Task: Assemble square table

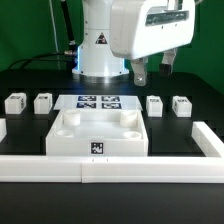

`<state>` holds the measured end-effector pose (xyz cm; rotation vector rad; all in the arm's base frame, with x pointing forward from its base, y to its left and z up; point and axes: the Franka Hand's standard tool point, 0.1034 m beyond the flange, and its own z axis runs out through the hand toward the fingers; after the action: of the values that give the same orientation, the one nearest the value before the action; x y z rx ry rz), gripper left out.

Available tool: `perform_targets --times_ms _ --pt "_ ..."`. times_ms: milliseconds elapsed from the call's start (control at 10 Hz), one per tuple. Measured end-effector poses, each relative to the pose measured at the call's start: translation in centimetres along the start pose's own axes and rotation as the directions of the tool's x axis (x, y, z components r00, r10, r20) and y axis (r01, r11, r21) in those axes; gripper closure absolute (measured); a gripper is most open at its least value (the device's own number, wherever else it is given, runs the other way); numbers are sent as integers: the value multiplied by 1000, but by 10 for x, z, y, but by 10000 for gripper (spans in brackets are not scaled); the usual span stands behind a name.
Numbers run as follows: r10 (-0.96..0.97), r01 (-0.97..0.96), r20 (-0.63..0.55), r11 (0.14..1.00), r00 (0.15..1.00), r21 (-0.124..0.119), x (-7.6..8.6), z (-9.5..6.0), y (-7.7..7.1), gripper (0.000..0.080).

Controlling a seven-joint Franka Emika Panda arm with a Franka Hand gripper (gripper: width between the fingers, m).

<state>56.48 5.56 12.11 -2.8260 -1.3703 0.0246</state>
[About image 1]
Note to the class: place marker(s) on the white sheet with markers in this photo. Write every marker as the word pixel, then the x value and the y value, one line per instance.
pixel 97 102

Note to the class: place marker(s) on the white front fence bar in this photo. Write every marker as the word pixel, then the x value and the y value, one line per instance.
pixel 111 169

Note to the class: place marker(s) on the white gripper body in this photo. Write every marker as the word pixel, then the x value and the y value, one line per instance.
pixel 140 28

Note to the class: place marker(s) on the white left fence bar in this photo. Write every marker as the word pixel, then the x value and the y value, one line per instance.
pixel 3 129

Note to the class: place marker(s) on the white square tabletop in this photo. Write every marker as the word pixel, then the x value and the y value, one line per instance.
pixel 97 132

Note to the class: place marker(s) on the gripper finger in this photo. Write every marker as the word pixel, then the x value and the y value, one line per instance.
pixel 139 67
pixel 166 66

